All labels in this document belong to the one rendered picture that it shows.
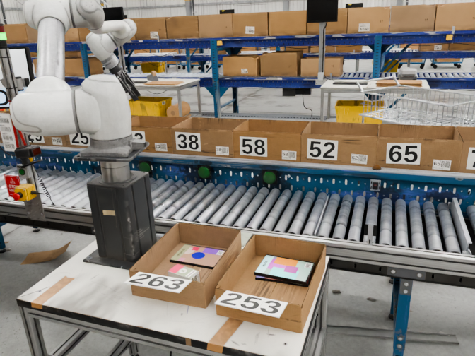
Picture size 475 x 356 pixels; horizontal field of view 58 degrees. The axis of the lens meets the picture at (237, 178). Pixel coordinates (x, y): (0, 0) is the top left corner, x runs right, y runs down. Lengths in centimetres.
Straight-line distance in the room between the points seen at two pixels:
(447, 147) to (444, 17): 457
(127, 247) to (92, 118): 51
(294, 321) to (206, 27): 632
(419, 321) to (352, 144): 109
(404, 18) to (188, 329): 588
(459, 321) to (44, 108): 236
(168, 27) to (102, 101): 607
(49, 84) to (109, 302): 78
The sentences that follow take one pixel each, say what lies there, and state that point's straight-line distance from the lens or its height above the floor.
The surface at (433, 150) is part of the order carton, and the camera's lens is 232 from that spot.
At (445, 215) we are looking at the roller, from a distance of 220.
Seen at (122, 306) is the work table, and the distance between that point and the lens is 154.
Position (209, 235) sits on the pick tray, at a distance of 178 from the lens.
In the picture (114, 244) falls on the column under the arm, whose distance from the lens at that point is 177.
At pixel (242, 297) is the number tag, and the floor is 86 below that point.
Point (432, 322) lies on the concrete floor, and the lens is 276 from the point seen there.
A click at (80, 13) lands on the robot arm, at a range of 207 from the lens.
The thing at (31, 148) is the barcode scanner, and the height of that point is 109.
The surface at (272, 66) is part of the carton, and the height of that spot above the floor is 96.
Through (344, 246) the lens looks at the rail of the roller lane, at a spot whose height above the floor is 74.
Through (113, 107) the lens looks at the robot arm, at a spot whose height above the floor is 137.
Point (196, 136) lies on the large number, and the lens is 252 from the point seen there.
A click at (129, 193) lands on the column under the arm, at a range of 165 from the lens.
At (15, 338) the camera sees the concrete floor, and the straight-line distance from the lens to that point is 286.
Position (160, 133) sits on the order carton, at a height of 101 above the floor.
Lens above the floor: 163
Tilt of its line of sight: 20 degrees down
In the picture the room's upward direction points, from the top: 2 degrees counter-clockwise
